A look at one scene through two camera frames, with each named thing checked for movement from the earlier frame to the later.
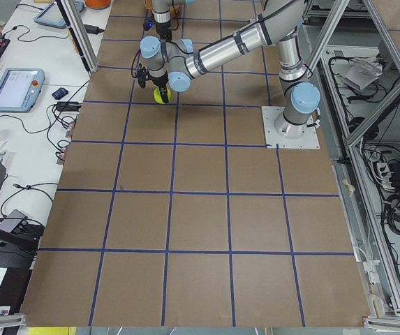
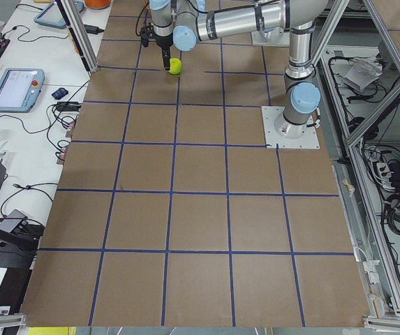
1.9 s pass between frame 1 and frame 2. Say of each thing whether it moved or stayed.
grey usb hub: stayed
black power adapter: stayed
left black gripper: moved
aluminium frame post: stayed
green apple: moved
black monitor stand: stayed
